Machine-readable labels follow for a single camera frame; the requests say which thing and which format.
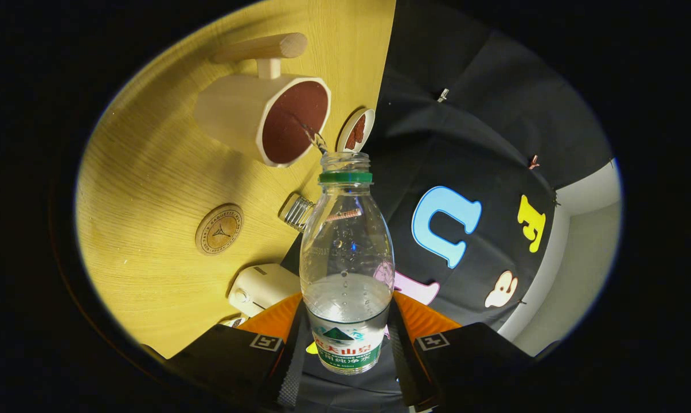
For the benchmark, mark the clear plastic juice bottle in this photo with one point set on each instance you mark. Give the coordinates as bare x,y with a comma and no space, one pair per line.
348,246

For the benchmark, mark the copper metal clip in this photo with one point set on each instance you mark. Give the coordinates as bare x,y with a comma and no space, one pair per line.
533,162

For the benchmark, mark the wooden table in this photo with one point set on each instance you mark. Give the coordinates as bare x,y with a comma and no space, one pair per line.
150,189

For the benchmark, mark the white toaster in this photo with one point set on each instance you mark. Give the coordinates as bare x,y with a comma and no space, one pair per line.
265,284

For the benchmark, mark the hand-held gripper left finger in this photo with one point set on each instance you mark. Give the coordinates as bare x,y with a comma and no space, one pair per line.
291,373

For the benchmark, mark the small white plate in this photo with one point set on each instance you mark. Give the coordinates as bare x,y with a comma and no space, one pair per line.
368,117

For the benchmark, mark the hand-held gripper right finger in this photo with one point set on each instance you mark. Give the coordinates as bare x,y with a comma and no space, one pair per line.
399,355

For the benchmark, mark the round wooden coaster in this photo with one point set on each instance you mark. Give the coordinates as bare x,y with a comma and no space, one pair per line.
219,229

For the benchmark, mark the red sausage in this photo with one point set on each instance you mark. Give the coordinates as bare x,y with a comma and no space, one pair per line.
350,141
358,126

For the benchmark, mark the silver metal clip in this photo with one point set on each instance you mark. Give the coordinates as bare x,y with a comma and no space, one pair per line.
443,94

